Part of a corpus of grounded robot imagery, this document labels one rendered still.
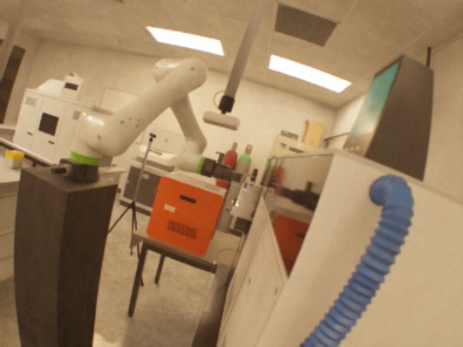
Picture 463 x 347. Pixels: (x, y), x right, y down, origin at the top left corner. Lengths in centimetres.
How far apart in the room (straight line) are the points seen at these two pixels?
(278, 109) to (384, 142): 449
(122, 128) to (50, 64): 626
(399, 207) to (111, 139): 75
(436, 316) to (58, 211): 94
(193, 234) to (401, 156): 151
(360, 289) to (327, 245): 8
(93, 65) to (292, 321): 599
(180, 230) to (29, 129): 161
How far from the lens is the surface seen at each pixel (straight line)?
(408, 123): 37
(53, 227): 90
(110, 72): 579
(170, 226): 176
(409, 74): 39
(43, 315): 114
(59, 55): 691
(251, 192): 126
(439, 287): 43
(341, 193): 30
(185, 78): 99
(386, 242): 26
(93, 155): 99
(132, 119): 87
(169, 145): 478
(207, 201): 166
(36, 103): 252
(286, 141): 437
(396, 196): 27
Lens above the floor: 140
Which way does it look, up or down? 4 degrees down
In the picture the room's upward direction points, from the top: 18 degrees clockwise
